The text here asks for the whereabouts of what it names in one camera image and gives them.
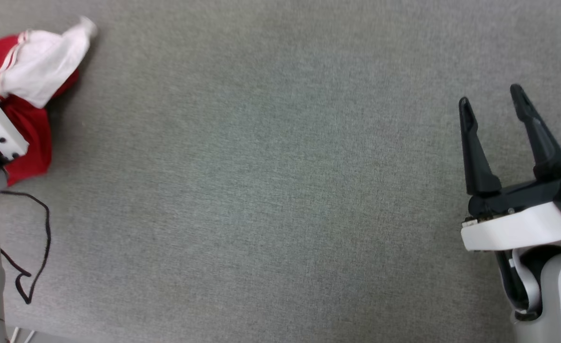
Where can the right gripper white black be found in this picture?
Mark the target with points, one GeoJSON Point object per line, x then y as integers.
{"type": "Point", "coordinates": [523, 228]}

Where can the red and white garment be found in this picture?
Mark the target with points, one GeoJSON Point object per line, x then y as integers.
{"type": "Point", "coordinates": [32, 71]}

